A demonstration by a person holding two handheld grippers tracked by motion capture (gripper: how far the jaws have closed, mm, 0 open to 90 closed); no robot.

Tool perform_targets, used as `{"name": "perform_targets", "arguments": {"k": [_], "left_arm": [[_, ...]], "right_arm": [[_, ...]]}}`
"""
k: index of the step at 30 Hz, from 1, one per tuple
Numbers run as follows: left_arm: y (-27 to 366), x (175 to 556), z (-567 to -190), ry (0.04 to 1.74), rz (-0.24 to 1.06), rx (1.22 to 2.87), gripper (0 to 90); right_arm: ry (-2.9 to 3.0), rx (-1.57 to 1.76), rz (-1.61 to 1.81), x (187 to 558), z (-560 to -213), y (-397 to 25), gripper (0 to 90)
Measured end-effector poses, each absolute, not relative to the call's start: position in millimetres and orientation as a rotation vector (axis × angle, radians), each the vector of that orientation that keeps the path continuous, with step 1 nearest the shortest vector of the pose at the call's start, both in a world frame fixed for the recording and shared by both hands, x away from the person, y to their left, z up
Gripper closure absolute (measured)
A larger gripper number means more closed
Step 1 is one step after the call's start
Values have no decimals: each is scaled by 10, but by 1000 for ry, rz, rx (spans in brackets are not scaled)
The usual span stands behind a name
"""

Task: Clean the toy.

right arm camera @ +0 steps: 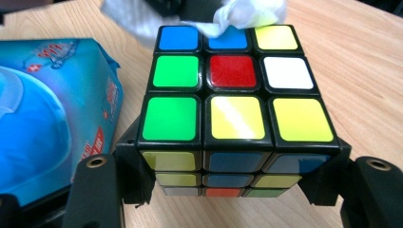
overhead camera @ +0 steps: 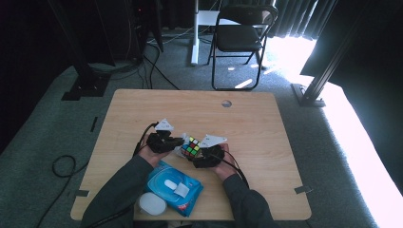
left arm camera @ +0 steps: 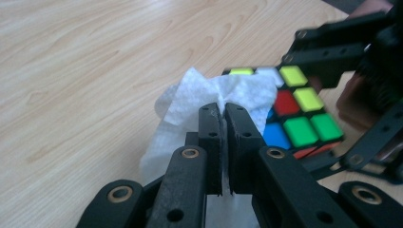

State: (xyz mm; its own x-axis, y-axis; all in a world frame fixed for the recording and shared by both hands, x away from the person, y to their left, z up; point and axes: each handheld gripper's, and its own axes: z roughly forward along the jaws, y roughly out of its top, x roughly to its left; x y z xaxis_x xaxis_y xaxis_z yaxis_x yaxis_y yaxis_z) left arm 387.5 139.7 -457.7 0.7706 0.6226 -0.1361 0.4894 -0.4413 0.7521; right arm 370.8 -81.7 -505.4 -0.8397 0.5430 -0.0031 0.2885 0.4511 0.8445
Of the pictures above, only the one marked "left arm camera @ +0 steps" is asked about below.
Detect white wet wipe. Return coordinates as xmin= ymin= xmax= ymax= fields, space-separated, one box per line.
xmin=138 ymin=66 xmax=280 ymax=228

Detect colourful puzzle cube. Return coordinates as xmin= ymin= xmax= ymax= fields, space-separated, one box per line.
xmin=221 ymin=65 xmax=345 ymax=160

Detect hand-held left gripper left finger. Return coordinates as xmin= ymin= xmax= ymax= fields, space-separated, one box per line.
xmin=146 ymin=102 xmax=223 ymax=228

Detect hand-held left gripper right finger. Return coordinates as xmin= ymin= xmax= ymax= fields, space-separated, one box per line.
xmin=224 ymin=102 xmax=350 ymax=228

